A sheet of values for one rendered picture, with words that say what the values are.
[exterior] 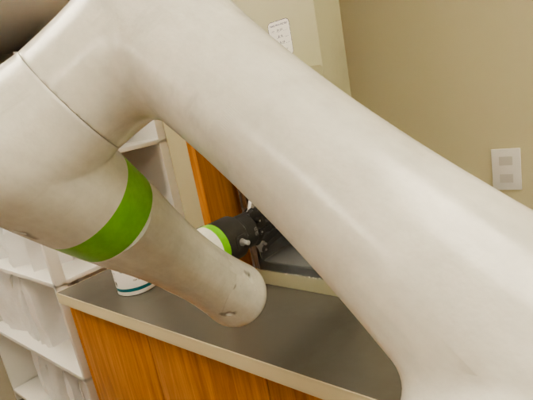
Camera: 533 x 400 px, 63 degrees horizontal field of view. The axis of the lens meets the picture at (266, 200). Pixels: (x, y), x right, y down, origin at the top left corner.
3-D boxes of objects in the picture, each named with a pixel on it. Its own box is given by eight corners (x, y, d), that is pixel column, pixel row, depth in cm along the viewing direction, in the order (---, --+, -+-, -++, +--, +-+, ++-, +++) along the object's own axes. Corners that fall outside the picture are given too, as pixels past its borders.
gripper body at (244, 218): (251, 256, 88) (278, 240, 95) (243, 217, 86) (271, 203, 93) (225, 253, 93) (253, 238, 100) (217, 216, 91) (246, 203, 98)
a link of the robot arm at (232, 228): (191, 223, 88) (201, 264, 90) (231, 225, 80) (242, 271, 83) (212, 213, 92) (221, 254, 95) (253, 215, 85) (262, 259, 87)
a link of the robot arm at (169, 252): (108, 159, 52) (51, 238, 49) (170, 186, 46) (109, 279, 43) (239, 262, 81) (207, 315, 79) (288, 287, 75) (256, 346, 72)
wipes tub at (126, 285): (143, 276, 151) (132, 236, 147) (166, 281, 143) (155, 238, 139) (109, 293, 141) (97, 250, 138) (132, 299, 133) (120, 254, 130)
